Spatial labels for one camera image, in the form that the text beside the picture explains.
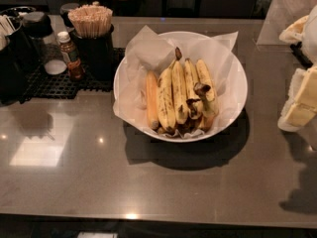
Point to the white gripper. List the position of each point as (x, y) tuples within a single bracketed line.
[(311, 39)]

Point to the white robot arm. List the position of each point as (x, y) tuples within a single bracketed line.
[(301, 105)]

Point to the white round bowl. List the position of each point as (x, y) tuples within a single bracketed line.
[(236, 90)]

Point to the long-stemmed yellow banana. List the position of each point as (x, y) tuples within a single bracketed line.
[(179, 89)]

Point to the spotted yellow banana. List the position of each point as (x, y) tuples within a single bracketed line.
[(166, 114)]

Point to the orange-yellow leftmost banana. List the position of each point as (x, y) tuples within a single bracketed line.
[(151, 94)]

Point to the white paper liner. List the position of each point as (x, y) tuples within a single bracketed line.
[(145, 53)]

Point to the black stirrer holder cup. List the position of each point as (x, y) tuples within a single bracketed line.
[(97, 54)]

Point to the bundle of wooden stirrers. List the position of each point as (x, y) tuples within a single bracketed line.
[(91, 21)]

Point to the small brown sauce bottle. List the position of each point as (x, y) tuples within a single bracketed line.
[(71, 56)]

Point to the dark-lidded jar behind stirrers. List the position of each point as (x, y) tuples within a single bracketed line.
[(64, 10)]

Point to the black grid mat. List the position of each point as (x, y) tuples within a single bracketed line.
[(42, 85)]

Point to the glass sugar shaker black lid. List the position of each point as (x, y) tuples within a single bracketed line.
[(38, 27)]

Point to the black container with packets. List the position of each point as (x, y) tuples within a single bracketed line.
[(18, 56)]

